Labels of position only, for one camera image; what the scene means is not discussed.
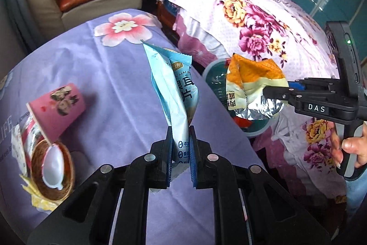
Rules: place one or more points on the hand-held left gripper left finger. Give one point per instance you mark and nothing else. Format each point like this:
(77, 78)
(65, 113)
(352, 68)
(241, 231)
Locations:
(165, 159)

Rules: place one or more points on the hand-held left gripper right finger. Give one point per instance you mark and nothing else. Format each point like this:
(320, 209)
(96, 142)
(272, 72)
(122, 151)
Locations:
(192, 159)

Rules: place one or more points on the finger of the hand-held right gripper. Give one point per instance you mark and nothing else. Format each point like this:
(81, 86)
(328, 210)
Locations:
(279, 94)
(296, 86)

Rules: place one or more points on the orange snack packet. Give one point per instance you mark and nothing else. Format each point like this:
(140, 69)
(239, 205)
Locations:
(252, 81)

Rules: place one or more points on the teal trash bin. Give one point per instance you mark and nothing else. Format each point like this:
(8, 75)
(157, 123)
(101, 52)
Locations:
(259, 128)

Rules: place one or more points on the red plastic wrapper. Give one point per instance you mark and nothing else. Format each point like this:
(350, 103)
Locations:
(242, 121)

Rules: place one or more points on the light blue snack packet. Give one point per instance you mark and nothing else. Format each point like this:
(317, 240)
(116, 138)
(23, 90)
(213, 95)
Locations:
(169, 95)

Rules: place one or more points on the brown bowl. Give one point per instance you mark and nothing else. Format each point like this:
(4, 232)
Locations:
(67, 173)

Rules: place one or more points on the white plastic spoon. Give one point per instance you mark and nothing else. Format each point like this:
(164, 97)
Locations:
(53, 167)

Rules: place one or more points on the pink paper cup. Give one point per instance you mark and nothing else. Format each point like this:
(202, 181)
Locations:
(57, 115)

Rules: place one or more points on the yellow wrapper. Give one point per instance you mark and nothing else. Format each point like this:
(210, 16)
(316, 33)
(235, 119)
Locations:
(40, 203)

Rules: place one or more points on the pink white packet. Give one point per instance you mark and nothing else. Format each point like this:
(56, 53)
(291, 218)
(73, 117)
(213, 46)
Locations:
(28, 136)

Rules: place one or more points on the person's right hand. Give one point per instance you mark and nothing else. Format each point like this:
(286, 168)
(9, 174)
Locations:
(354, 147)

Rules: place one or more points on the pink floral bedsheet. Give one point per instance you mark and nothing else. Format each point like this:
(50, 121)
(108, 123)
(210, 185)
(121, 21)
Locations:
(258, 18)

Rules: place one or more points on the person's blue jeans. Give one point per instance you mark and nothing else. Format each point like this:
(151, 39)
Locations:
(357, 193)

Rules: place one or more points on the wooden crate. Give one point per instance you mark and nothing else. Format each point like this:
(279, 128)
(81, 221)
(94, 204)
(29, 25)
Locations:
(165, 18)

